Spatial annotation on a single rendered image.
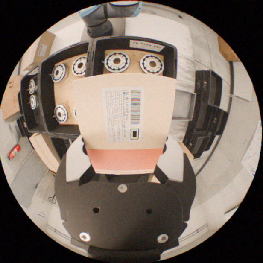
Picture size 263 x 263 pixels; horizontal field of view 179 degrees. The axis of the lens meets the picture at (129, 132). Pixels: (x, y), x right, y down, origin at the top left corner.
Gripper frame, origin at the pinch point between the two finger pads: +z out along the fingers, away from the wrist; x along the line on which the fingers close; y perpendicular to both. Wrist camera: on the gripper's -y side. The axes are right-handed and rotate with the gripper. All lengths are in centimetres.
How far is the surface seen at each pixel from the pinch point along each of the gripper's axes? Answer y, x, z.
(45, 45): -56, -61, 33
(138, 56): -21.7, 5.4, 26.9
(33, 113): -3, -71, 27
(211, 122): 20, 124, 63
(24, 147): 86, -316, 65
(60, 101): -4.6, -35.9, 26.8
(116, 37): -27.1, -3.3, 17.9
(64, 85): -12.4, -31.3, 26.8
